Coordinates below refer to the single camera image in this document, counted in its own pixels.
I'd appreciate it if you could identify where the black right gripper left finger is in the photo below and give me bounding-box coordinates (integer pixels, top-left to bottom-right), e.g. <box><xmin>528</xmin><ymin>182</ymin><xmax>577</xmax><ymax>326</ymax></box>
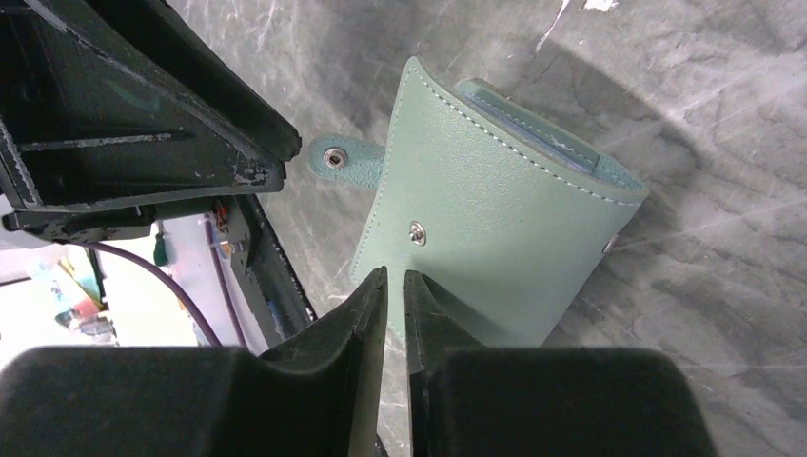
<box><xmin>1</xmin><ymin>268</ymin><xmax>387</xmax><ymax>456</ymax></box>

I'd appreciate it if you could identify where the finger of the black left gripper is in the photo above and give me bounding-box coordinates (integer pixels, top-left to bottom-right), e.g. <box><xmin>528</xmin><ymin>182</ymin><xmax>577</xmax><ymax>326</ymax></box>
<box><xmin>1</xmin><ymin>1</ymin><xmax>287</xmax><ymax>211</ymax></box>
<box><xmin>89</xmin><ymin>0</ymin><xmax>302</xmax><ymax>161</ymax></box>

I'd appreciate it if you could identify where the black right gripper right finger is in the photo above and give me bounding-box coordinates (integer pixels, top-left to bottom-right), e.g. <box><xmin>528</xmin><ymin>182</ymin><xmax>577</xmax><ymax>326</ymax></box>
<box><xmin>403</xmin><ymin>270</ymin><xmax>716</xmax><ymax>456</ymax></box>

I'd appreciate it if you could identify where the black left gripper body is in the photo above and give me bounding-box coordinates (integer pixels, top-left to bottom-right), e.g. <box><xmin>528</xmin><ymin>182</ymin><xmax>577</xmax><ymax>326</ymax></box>
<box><xmin>1</xmin><ymin>197</ymin><xmax>216</xmax><ymax>247</ymax></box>

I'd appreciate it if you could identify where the green card holder wallet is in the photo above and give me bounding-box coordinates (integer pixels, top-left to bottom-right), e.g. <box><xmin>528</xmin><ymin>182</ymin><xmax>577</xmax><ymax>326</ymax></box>
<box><xmin>305</xmin><ymin>58</ymin><xmax>648</xmax><ymax>347</ymax></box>

